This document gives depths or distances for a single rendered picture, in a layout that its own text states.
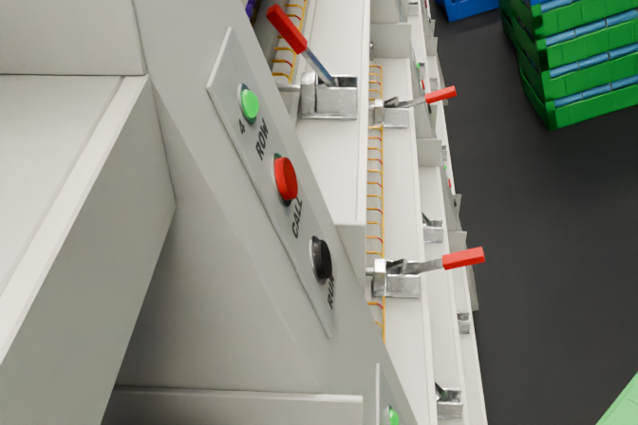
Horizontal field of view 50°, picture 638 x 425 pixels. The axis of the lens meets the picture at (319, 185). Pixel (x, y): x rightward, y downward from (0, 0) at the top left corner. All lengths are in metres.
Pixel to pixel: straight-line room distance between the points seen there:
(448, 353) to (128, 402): 0.57
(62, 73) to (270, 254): 0.09
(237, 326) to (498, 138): 1.47
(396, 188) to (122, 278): 0.58
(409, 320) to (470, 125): 1.18
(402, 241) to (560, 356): 0.61
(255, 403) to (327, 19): 0.43
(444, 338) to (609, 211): 0.70
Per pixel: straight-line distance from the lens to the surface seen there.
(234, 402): 0.27
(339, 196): 0.42
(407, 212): 0.70
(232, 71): 0.23
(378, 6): 0.93
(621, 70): 1.66
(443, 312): 0.85
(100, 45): 0.18
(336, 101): 0.49
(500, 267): 1.37
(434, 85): 1.61
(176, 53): 0.20
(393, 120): 0.82
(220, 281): 0.23
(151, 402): 0.28
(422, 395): 0.55
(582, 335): 1.25
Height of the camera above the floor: 0.99
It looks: 35 degrees down
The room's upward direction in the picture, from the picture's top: 23 degrees counter-clockwise
